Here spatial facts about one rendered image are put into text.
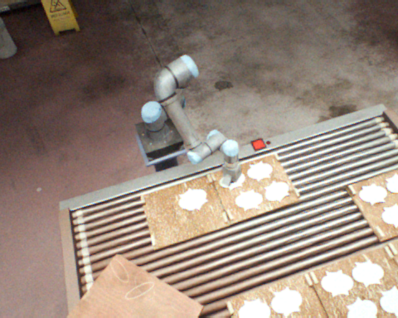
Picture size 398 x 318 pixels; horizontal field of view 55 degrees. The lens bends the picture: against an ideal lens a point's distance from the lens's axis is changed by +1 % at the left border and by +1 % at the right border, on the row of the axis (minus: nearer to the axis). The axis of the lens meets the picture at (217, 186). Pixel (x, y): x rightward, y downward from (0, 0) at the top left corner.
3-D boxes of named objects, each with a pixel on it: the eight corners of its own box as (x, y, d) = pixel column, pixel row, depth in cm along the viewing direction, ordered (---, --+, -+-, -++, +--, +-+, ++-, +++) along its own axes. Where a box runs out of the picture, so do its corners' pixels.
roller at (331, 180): (80, 261, 199) (77, 257, 194) (407, 154, 224) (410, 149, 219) (82, 269, 196) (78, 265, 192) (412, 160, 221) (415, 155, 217)
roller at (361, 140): (76, 228, 209) (73, 224, 205) (388, 131, 234) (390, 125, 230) (77, 236, 207) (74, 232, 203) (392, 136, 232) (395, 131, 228)
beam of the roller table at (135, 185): (63, 206, 220) (58, 201, 215) (379, 109, 247) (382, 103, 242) (64, 219, 216) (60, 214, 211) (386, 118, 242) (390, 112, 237)
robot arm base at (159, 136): (143, 126, 236) (140, 116, 227) (167, 122, 237) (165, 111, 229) (147, 145, 229) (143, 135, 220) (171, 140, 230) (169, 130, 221)
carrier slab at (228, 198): (210, 175, 218) (209, 174, 217) (274, 154, 224) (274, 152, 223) (230, 225, 200) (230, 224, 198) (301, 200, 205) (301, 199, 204)
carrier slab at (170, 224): (141, 196, 213) (140, 195, 212) (210, 175, 218) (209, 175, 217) (154, 250, 194) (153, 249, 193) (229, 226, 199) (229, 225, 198)
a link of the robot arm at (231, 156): (230, 135, 190) (241, 145, 186) (231, 149, 199) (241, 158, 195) (218, 143, 188) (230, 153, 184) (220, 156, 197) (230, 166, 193)
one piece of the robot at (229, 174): (215, 168, 195) (217, 185, 209) (230, 175, 192) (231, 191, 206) (226, 152, 201) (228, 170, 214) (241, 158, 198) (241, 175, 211)
